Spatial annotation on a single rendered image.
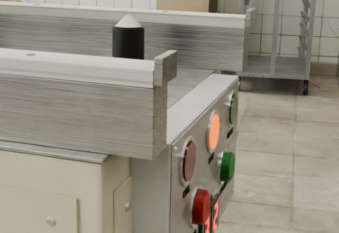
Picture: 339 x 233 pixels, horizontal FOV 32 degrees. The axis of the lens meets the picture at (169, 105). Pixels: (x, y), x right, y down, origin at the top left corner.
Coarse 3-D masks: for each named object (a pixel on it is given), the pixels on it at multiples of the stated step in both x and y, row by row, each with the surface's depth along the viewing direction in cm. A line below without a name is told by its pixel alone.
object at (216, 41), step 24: (0, 24) 73; (24, 24) 72; (48, 24) 71; (72, 24) 70; (96, 24) 69; (144, 24) 67; (168, 24) 66; (192, 24) 65; (216, 24) 64; (240, 24) 63; (24, 48) 72; (48, 48) 71; (72, 48) 70; (96, 48) 69; (144, 48) 68; (168, 48) 67; (192, 48) 66; (216, 48) 65; (240, 48) 64
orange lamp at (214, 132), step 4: (216, 116) 53; (216, 120) 53; (212, 124) 52; (216, 124) 53; (212, 128) 52; (216, 128) 54; (212, 132) 52; (216, 132) 54; (212, 136) 52; (216, 136) 54; (212, 140) 52; (216, 140) 54; (212, 144) 53; (212, 148) 53
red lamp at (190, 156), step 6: (192, 144) 46; (186, 150) 45; (192, 150) 46; (186, 156) 45; (192, 156) 46; (186, 162) 45; (192, 162) 46; (186, 168) 45; (192, 168) 47; (186, 174) 45; (192, 174) 47; (186, 180) 45
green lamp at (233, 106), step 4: (236, 96) 61; (232, 100) 59; (236, 100) 61; (232, 104) 59; (236, 104) 61; (232, 108) 60; (236, 108) 62; (232, 112) 60; (236, 112) 62; (232, 116) 60; (232, 120) 60; (232, 124) 61
